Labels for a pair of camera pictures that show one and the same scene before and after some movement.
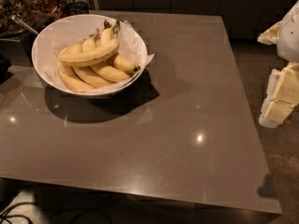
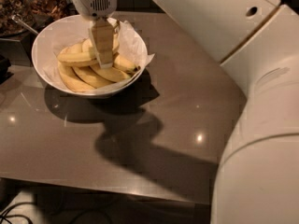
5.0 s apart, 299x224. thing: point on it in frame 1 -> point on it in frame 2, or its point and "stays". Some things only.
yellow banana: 72,80 stays
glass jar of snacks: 16,17 stays
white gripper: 290,36 -> 93,3
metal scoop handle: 14,18 stays
